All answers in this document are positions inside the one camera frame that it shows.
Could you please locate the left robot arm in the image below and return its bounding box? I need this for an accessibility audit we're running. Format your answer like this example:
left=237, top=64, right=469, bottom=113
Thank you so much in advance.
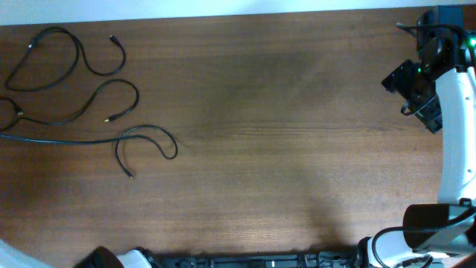
left=1, top=240, right=152, bottom=268

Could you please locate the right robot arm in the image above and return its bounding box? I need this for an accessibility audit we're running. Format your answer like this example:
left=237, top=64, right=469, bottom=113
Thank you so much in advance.
left=345, top=6, right=475, bottom=267

